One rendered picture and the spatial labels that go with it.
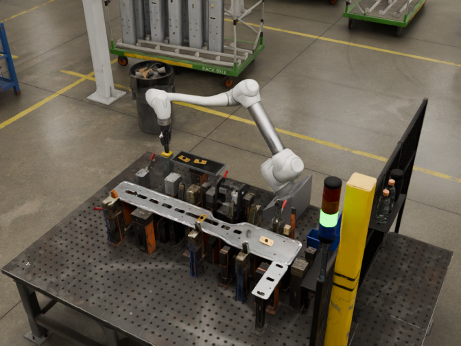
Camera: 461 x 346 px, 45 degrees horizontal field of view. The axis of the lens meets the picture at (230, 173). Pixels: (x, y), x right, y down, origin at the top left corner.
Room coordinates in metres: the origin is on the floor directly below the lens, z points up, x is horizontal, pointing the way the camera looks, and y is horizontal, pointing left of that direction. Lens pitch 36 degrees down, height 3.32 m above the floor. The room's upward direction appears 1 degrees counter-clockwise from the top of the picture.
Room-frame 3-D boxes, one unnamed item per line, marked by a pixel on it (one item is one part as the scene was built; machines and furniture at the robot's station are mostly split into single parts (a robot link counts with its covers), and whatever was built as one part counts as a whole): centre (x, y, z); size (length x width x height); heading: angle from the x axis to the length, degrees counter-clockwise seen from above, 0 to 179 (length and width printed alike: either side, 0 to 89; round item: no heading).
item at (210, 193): (2.94, 0.12, 0.89); 0.13 x 0.11 x 0.38; 150
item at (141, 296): (2.67, 0.01, 0.68); 2.56 x 1.61 x 0.04; 60
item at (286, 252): (2.75, 0.21, 1.00); 1.38 x 0.22 x 0.02; 60
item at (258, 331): (2.11, -0.16, 0.84); 0.11 x 0.06 x 0.29; 150
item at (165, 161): (3.28, 0.45, 0.92); 0.08 x 0.08 x 0.44; 60
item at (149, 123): (5.60, 0.86, 0.36); 0.54 x 0.50 x 0.73; 150
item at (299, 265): (2.27, -0.39, 0.88); 0.08 x 0.08 x 0.36; 60
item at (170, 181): (3.06, 0.39, 0.90); 0.13 x 0.10 x 0.41; 150
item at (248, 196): (2.82, -0.11, 0.91); 0.07 x 0.05 x 0.42; 150
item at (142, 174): (3.19, 0.62, 0.88); 0.11 x 0.10 x 0.36; 150
